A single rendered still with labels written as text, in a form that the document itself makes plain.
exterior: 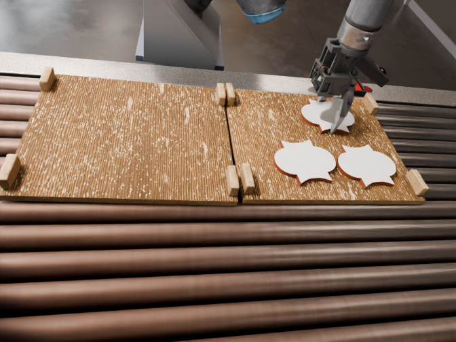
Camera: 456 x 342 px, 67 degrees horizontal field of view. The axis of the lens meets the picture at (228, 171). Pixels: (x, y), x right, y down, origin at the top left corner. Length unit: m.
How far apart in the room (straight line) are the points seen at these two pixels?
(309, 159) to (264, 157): 0.10
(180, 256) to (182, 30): 0.63
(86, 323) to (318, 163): 0.52
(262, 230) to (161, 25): 0.62
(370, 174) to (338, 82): 0.21
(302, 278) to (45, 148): 0.53
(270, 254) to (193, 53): 0.63
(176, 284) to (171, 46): 0.68
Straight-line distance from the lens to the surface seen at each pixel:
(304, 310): 0.61
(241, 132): 0.78
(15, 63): 1.00
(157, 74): 0.95
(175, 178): 0.66
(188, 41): 1.02
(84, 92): 0.85
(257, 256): 0.62
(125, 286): 0.57
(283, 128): 0.83
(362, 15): 0.74
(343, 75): 0.81
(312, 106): 0.91
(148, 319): 0.55
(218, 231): 0.63
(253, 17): 1.12
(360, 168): 0.81
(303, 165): 0.75
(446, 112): 1.24
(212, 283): 0.58
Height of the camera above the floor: 1.45
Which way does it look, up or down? 48 degrees down
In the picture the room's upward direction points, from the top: 16 degrees clockwise
